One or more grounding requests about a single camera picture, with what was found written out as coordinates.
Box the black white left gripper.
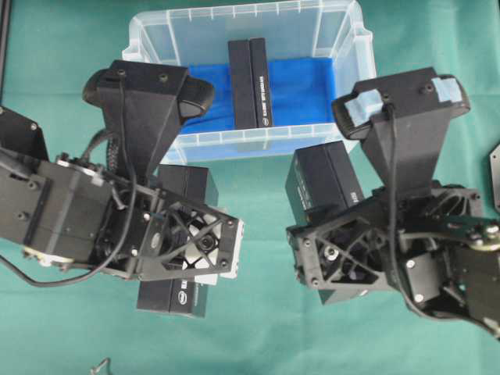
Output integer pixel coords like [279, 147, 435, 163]
[93, 183, 244, 284]

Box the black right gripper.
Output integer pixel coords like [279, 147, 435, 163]
[286, 189, 480, 294]

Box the black realsense box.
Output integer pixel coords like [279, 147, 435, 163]
[136, 164, 220, 318]
[285, 141, 389, 304]
[227, 37, 274, 130]

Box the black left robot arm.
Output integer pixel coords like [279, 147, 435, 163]
[1, 108, 243, 284]

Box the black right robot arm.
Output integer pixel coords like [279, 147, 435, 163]
[287, 185, 499, 337]

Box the clear plastic storage case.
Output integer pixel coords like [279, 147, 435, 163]
[122, 1, 376, 164]

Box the blue plastic liner sheet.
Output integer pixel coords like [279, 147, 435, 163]
[181, 58, 336, 134]

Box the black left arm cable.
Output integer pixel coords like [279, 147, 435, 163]
[0, 70, 138, 288]

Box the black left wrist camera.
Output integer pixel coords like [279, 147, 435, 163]
[82, 60, 215, 185]

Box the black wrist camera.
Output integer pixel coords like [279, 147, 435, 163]
[331, 67, 470, 198]
[82, 60, 215, 185]

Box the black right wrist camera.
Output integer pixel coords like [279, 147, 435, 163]
[331, 67, 470, 198]

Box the bent metal wire clip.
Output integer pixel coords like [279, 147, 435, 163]
[89, 357, 113, 375]

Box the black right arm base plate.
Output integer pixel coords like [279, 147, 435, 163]
[485, 143, 500, 213]

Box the black frame rail left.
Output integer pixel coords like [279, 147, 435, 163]
[0, 0, 12, 97]

